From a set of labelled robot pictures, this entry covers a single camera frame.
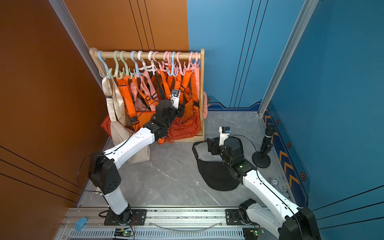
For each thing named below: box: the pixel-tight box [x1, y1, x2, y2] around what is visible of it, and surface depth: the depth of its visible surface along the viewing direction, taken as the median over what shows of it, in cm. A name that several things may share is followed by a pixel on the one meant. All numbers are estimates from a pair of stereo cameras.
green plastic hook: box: [109, 50, 121, 78], surface depth 73 cm
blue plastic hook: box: [97, 50, 111, 79], surface depth 73 cm
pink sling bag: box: [130, 70, 160, 112], surface depth 82 cm
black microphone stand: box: [251, 124, 276, 169], surface depth 86 cm
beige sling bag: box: [102, 75, 151, 164], surface depth 82 cm
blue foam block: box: [75, 217, 88, 231], surface depth 73 cm
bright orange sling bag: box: [116, 75, 159, 133], surface depth 84 cm
